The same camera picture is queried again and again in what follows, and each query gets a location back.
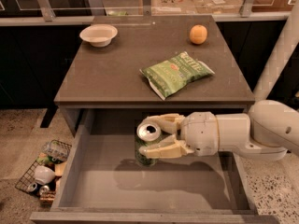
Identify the green soda can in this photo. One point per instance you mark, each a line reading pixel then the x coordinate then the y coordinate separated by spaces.
pixel 144 140

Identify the silver can on floor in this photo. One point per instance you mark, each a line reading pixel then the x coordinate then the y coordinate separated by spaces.
pixel 44 189
pixel 32 188

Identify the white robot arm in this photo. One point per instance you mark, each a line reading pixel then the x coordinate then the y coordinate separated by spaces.
pixel 267 131

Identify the glass railing with metal posts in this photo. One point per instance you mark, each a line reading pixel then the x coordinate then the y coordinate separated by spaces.
pixel 36 12

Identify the brown snack bar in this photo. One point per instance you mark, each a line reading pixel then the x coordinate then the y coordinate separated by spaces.
pixel 47 197

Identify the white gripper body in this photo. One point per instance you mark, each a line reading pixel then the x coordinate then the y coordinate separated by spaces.
pixel 201 131

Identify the grey open top drawer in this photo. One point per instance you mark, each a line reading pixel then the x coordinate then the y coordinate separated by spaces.
pixel 103 184

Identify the white bowl on counter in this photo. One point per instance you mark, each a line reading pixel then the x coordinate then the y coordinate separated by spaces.
pixel 99 35

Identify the white bowl in basket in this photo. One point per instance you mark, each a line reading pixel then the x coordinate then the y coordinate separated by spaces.
pixel 43 175

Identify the black wire basket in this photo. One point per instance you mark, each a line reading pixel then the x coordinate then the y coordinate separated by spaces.
pixel 42 159

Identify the green chip bag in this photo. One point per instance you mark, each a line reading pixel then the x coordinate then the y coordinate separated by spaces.
pixel 170 76

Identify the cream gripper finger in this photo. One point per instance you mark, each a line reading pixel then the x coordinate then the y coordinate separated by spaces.
pixel 168 148
pixel 168 123

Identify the cardboard box left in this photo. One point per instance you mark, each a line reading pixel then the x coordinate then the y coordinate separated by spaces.
pixel 173 7

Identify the orange fruit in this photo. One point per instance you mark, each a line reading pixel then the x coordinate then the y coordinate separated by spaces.
pixel 198 34

